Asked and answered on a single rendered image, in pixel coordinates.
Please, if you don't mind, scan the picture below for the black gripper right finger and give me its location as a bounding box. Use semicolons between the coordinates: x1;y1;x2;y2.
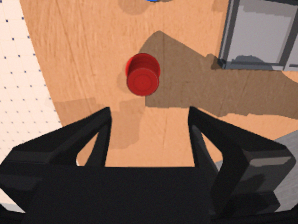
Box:
187;106;296;219

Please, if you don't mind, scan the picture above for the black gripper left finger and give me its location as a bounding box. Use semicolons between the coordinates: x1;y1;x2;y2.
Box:
3;107;112;166

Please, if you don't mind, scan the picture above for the red plug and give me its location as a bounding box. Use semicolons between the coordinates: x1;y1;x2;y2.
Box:
125;53;160;96

